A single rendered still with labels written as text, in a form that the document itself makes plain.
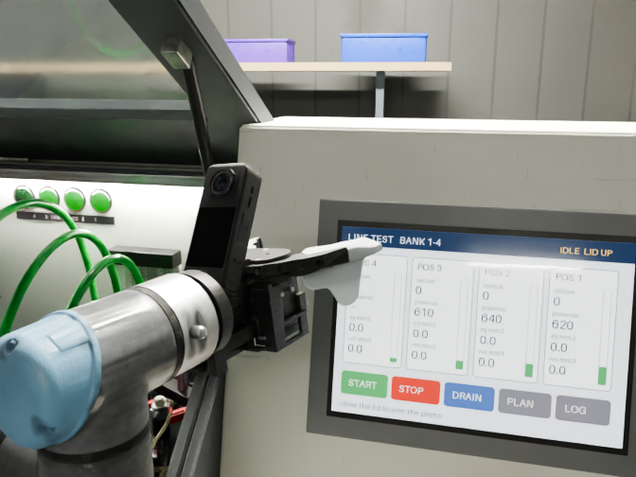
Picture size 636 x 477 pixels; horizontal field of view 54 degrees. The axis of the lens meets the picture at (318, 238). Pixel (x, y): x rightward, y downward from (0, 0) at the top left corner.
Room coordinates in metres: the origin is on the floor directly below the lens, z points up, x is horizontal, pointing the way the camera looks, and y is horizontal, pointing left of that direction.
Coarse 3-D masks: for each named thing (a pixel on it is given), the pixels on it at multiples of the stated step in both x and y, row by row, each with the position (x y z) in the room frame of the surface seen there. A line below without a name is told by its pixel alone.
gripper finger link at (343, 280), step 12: (348, 240) 0.58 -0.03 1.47; (360, 240) 0.58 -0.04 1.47; (372, 240) 0.59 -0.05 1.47; (312, 252) 0.55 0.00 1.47; (348, 252) 0.56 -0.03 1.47; (360, 252) 0.57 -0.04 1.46; (372, 252) 0.58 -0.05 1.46; (348, 264) 0.57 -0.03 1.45; (360, 264) 0.57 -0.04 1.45; (312, 276) 0.55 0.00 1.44; (324, 276) 0.56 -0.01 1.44; (336, 276) 0.56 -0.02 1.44; (348, 276) 0.57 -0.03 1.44; (360, 276) 0.57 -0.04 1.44; (312, 288) 0.55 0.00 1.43; (324, 288) 0.56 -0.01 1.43; (336, 288) 0.56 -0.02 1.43; (348, 288) 0.56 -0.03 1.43; (348, 300) 0.56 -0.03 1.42
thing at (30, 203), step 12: (12, 204) 0.98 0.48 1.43; (24, 204) 0.99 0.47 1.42; (36, 204) 1.02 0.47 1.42; (48, 204) 1.05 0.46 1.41; (0, 216) 0.94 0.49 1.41; (60, 216) 1.08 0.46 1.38; (72, 228) 1.11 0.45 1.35; (84, 252) 1.14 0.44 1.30; (84, 264) 1.14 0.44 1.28; (96, 288) 1.16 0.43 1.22
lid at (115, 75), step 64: (0, 0) 0.83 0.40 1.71; (64, 0) 0.82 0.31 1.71; (128, 0) 0.77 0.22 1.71; (192, 0) 0.79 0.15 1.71; (0, 64) 0.99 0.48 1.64; (64, 64) 0.96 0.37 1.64; (128, 64) 0.94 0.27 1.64; (0, 128) 1.18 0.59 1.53; (64, 128) 1.14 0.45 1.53; (128, 128) 1.10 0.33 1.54; (192, 128) 1.06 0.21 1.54
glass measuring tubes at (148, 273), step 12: (120, 252) 1.19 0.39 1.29; (132, 252) 1.19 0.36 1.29; (144, 252) 1.18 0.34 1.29; (156, 252) 1.18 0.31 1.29; (168, 252) 1.18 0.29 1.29; (180, 252) 1.20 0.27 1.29; (120, 264) 1.19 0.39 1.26; (144, 264) 1.18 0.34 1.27; (156, 264) 1.17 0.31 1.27; (168, 264) 1.17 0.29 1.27; (180, 264) 1.20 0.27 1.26; (120, 276) 1.20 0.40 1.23; (144, 276) 1.21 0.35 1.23; (156, 276) 1.19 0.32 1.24
